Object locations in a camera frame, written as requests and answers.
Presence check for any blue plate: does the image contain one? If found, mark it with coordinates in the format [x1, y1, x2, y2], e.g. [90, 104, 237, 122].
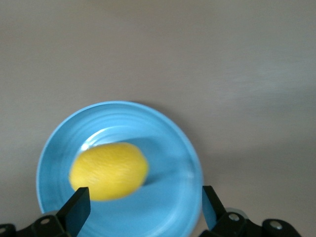
[36, 99, 204, 237]

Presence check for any brown table cover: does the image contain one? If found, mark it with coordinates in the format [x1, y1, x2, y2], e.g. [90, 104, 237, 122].
[0, 0, 316, 237]

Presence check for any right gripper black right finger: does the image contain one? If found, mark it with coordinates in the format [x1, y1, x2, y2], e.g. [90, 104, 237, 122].
[198, 185, 249, 237]

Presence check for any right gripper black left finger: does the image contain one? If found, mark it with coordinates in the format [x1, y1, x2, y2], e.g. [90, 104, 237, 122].
[16, 186, 92, 237]

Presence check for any yellow lemon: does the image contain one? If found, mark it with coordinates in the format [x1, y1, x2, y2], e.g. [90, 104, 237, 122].
[69, 141, 150, 202]

